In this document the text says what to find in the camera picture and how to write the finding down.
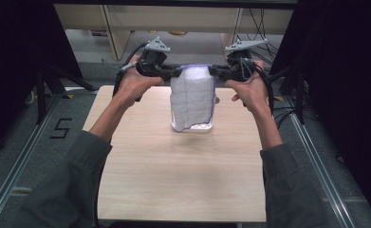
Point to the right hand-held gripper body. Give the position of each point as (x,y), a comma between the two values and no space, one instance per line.
(238,60)

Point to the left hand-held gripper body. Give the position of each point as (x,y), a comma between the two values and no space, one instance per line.
(153,60)

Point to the white cloth with purple edge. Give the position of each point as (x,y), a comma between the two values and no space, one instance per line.
(192,98)

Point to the white towel rack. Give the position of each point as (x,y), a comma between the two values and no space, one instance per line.
(202,128)

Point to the person's left hand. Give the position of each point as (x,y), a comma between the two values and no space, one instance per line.
(132,85)

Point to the person's right hand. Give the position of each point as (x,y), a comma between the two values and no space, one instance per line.
(251,91)

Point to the yellow round object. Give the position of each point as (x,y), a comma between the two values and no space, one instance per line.
(177,32)

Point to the beige wooden desk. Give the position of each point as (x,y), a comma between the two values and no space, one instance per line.
(173,17)

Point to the black metal stand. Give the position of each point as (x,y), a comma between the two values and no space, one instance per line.
(41,95)
(300,95)

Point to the black curtain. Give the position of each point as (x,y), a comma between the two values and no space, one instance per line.
(347,79)
(18,63)

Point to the aluminium floor rail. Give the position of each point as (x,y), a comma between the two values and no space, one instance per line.
(319,171)
(18,161)

